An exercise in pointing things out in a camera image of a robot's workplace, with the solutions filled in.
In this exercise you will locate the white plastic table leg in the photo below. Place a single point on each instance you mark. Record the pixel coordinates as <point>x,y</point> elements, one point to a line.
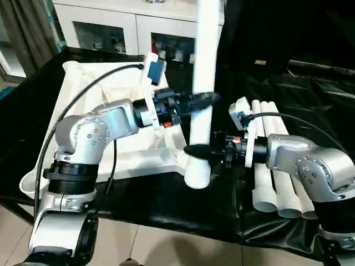
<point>264,194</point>
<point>278,124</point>
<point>205,55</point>
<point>288,202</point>

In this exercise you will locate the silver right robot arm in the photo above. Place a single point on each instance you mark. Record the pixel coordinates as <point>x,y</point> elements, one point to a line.
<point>313,169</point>

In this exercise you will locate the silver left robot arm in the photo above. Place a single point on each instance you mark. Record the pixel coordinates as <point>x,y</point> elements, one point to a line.
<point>91,133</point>

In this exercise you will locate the black table mat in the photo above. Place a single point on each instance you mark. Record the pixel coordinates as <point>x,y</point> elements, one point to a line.
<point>166,205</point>

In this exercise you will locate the white plastic table top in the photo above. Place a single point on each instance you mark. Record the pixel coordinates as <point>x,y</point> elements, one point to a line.
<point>83,91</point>

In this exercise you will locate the white glass-door cabinet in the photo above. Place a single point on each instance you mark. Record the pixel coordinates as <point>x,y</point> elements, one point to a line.
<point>111,16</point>

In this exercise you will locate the black backdrop cloth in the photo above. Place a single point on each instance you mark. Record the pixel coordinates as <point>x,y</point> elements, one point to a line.
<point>291,27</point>

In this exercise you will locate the dark metal rod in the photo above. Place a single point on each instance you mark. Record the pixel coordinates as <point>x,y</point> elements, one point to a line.
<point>321,66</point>

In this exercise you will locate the grey window curtain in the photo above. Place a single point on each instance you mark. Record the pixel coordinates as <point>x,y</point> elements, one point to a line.
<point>25,36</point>

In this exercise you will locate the teal box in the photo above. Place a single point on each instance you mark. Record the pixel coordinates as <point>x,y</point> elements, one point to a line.
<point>6,92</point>

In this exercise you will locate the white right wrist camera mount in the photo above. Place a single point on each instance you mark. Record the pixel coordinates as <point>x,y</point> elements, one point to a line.
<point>241,106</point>

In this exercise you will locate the black metal table frame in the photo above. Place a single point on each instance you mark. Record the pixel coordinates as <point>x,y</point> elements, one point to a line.
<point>16,212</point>

